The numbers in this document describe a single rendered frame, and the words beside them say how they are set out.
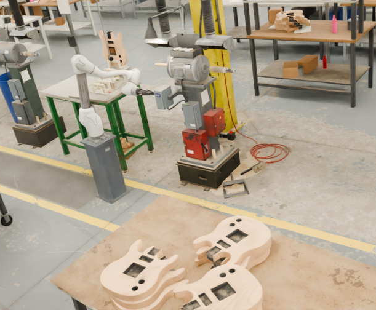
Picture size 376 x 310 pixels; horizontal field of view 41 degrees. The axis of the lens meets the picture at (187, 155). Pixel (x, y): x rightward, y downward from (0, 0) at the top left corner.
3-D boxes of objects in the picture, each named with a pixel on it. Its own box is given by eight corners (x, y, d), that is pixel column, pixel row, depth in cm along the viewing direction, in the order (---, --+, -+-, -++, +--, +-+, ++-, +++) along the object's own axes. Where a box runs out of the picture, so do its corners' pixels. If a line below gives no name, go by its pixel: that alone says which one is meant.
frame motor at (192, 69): (213, 75, 512) (210, 51, 499) (199, 86, 494) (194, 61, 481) (181, 72, 535) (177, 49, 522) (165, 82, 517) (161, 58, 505)
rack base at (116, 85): (125, 85, 586) (123, 77, 582) (116, 90, 575) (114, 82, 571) (108, 82, 602) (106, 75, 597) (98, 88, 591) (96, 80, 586)
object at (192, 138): (211, 155, 536) (206, 125, 518) (204, 162, 527) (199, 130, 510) (192, 152, 550) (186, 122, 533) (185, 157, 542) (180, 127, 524)
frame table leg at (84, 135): (95, 163, 631) (76, 96, 588) (92, 165, 627) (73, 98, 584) (92, 162, 634) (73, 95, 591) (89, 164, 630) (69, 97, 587)
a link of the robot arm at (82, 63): (96, 64, 495) (92, 61, 506) (80, 55, 485) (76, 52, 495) (90, 76, 496) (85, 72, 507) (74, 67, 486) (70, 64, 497)
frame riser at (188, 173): (244, 164, 570) (242, 145, 558) (215, 193, 529) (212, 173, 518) (207, 157, 599) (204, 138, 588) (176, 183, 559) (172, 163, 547)
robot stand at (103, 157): (111, 204, 543) (95, 147, 509) (95, 197, 561) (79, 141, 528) (130, 191, 559) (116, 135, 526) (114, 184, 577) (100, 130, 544)
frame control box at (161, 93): (189, 108, 516) (185, 84, 503) (176, 117, 501) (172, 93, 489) (170, 105, 530) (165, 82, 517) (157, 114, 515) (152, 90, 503)
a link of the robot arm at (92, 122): (92, 138, 515) (86, 119, 504) (85, 133, 529) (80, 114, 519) (106, 133, 520) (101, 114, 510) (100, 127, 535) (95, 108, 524)
